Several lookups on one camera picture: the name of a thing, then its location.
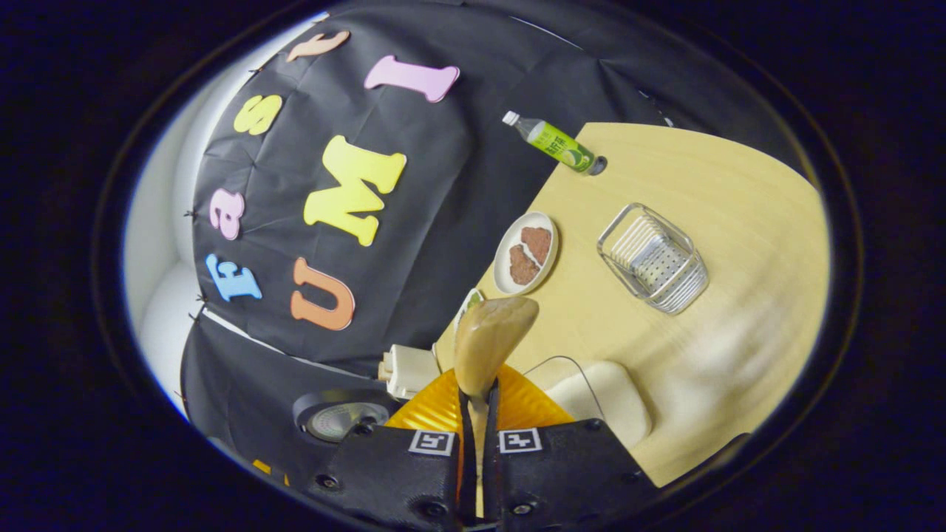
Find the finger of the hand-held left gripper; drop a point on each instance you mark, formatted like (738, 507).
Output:
(264, 468)

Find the brown meat piece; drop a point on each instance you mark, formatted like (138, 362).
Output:
(537, 244)
(522, 266)

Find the green label drink bottle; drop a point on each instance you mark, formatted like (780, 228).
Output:
(558, 145)

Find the small divided grain dish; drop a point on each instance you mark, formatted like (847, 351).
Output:
(469, 307)

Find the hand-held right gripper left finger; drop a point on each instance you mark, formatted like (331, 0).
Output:
(467, 488)

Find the wooden spoon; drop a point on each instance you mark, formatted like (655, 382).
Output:
(491, 340)

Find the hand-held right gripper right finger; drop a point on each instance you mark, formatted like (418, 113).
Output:
(491, 488)

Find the round white plate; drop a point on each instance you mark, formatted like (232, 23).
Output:
(510, 284)

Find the dark grey rice cooker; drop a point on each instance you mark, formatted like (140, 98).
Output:
(340, 417)

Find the white toaster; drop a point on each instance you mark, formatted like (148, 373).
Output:
(410, 373)

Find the clear plastic container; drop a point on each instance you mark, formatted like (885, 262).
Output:
(569, 369)

